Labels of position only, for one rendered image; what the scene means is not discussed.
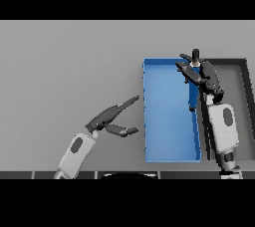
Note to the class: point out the blue bin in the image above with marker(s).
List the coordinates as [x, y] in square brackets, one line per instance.
[169, 118]

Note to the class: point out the dark strip with pale lines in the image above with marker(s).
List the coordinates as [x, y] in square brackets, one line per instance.
[179, 175]

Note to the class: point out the dark grey bin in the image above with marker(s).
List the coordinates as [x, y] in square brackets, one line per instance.
[244, 111]

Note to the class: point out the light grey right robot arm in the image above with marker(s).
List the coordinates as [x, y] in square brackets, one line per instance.
[223, 131]

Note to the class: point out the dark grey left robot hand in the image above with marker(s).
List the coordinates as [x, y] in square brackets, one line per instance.
[105, 118]

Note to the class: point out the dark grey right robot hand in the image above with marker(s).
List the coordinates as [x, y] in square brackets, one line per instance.
[207, 80]

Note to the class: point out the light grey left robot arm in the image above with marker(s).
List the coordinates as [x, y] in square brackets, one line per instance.
[77, 153]

